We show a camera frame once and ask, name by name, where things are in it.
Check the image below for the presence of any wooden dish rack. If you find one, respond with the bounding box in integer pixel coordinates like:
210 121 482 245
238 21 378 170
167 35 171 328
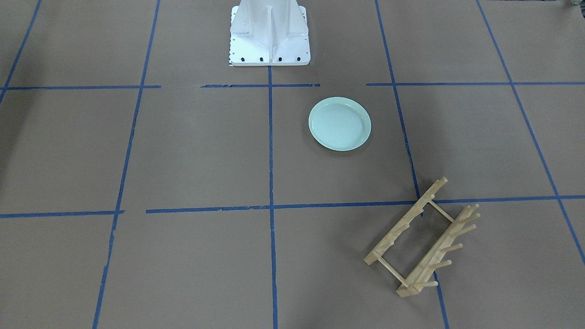
364 177 480 297

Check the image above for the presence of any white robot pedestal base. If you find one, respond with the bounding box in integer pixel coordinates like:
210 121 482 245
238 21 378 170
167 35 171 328
229 0 311 67

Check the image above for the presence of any light green plate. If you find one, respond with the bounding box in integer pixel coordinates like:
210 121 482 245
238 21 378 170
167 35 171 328
308 96 372 152

